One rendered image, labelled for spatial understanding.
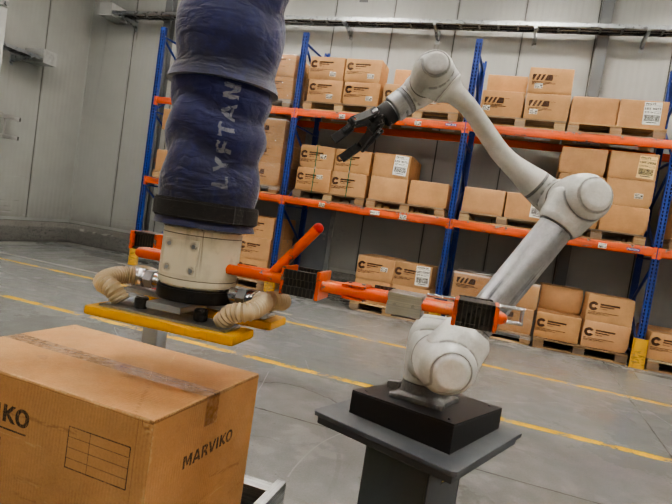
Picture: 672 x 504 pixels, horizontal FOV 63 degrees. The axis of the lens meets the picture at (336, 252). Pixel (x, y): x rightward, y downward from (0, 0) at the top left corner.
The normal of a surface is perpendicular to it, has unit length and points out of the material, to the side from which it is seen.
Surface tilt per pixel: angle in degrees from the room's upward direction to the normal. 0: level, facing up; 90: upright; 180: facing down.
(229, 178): 74
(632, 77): 90
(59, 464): 90
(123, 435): 90
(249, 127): 69
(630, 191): 90
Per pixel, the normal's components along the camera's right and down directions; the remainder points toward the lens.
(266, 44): 0.78, 0.21
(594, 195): 0.07, -0.08
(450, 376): -0.07, 0.08
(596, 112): -0.29, 0.04
